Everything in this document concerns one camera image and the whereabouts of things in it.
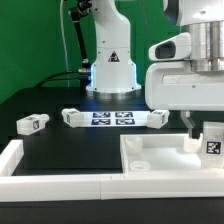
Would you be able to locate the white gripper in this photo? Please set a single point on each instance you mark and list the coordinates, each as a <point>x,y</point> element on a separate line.
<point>171,84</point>

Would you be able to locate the white square table top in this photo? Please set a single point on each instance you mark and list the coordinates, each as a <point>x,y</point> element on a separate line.
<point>161,152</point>

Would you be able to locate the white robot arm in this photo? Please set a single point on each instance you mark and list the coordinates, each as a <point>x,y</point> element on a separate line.
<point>113,72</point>

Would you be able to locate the white U-shaped fence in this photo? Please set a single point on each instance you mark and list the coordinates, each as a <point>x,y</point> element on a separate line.
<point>138,181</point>

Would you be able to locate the white sheet with markers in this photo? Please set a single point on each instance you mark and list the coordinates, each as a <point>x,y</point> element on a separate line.
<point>115,118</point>

